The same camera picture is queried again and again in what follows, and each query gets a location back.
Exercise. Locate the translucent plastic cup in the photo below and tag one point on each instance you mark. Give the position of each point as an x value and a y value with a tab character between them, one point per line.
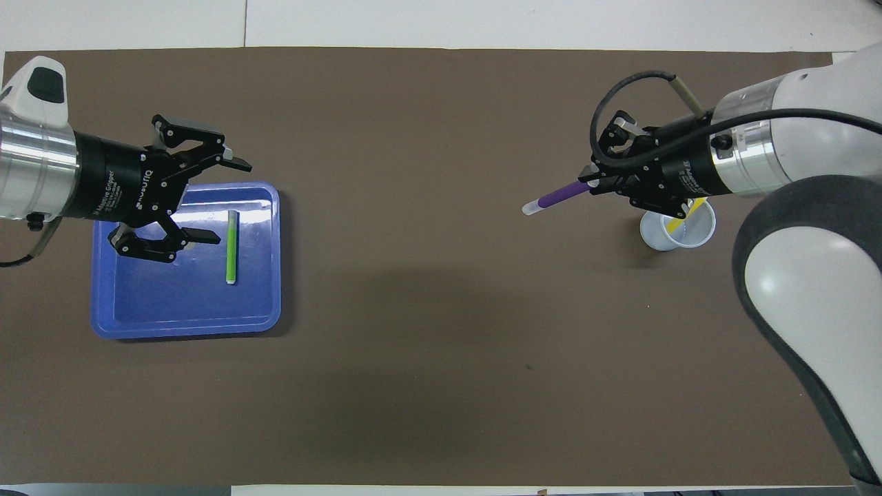
679	238

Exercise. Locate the brown table mat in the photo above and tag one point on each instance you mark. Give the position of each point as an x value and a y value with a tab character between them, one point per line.
413	344

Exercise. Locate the yellow pen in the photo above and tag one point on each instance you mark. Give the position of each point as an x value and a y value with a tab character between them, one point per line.
679	222

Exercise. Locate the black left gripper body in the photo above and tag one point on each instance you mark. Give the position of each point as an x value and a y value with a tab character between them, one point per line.
110	179

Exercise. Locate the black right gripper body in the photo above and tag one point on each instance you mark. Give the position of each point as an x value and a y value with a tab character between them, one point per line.
689	176

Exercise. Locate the green pen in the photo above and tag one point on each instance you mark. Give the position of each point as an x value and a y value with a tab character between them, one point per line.
232	255

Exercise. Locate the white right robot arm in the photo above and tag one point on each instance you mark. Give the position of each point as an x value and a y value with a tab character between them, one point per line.
813	275

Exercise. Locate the purple pen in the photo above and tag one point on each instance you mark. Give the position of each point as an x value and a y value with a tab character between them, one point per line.
558	198

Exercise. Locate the blue plastic tray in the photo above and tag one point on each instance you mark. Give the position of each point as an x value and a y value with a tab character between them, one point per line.
179	296

